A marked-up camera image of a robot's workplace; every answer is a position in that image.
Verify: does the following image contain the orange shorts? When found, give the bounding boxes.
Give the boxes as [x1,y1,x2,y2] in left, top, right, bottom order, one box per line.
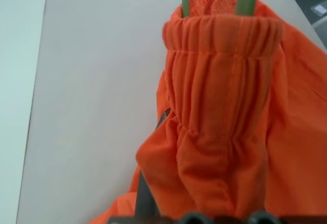
[88,0,327,224]

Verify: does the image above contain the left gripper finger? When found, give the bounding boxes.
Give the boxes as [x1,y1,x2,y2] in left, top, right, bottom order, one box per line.
[136,108,172,217]

